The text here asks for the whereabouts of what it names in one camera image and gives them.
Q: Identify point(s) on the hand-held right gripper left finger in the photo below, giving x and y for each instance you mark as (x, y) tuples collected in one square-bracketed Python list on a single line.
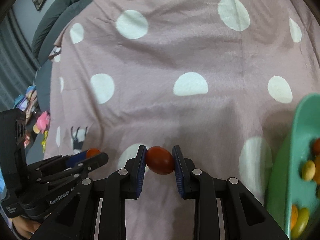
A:
[(141, 171)]

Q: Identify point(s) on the green plastic bowl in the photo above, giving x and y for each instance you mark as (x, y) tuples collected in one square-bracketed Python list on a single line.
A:
[(300, 130)]

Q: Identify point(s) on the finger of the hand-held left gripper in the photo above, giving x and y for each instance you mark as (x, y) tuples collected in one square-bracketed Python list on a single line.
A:
[(75, 157), (95, 161)]

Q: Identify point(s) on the large orange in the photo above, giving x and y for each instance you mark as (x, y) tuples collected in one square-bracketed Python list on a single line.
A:
[(294, 216)]

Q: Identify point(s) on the person's left hand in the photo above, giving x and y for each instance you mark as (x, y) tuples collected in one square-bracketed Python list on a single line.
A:
[(23, 227)]

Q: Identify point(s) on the small cherry tomato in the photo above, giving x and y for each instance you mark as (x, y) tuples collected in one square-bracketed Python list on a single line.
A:
[(93, 152)]

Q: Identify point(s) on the grey curtain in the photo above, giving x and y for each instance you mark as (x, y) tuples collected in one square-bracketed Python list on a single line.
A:
[(15, 67)]

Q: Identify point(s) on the pile of plush toys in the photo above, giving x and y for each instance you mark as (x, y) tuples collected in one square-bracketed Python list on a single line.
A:
[(37, 122)]

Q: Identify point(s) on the small orange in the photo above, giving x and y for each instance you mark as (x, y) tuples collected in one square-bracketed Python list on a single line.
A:
[(317, 147)]

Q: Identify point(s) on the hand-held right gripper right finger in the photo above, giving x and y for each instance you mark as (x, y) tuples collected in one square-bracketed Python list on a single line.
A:
[(178, 173)]

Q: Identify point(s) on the large cherry tomato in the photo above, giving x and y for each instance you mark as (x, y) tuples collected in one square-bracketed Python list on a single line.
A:
[(160, 163)]

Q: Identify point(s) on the pink polka dot blanket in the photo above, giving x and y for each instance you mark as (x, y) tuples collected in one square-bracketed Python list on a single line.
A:
[(175, 67)]

